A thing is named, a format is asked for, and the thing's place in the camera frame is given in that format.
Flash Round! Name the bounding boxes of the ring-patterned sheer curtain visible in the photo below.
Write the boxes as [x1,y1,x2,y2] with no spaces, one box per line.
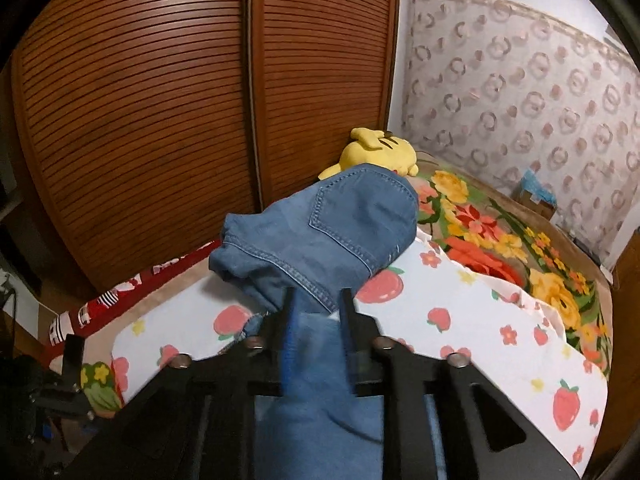
[400,0,640,268]

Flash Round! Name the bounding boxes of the small blue box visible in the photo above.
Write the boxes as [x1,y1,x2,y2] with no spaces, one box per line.
[515,167,558,221]

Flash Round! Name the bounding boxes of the yellow plush toy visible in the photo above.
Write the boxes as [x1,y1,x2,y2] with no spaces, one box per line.
[319,127,420,181]

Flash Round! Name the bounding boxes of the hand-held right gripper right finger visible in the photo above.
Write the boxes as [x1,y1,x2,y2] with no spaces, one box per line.
[340,287,581,480]

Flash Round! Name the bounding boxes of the red striped cloth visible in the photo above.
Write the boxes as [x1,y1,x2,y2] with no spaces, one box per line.
[46,240,222,363]

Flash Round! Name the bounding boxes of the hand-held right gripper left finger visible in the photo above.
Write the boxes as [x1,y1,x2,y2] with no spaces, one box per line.
[65,287,297,480]

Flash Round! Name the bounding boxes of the floral blanket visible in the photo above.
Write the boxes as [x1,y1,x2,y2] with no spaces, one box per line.
[80,152,613,413]

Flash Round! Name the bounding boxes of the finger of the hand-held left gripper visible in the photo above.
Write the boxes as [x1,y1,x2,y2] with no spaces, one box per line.
[61,334,85,395]

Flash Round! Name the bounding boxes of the blue denim pants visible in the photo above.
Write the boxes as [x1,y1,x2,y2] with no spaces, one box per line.
[207,162,453,480]

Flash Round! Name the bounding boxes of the wooden cabinet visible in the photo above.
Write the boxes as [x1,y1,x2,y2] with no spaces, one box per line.
[585,237,640,471]

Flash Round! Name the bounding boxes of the white fruit-print sheet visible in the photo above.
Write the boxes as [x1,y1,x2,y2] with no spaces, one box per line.
[112,232,608,476]

